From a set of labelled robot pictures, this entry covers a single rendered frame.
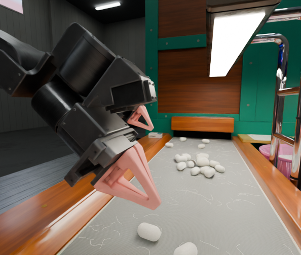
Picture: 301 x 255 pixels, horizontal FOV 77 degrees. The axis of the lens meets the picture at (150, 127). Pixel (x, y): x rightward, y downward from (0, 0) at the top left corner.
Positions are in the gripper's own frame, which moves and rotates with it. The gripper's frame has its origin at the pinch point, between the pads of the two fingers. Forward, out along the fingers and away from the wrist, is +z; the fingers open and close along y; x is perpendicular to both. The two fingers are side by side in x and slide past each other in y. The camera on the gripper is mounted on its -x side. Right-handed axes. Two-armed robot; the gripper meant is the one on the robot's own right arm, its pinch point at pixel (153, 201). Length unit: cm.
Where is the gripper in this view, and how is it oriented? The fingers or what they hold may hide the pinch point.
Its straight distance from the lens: 25.2
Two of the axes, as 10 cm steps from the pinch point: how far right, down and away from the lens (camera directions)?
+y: 2.9, -1.2, 9.5
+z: 7.1, 6.9, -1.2
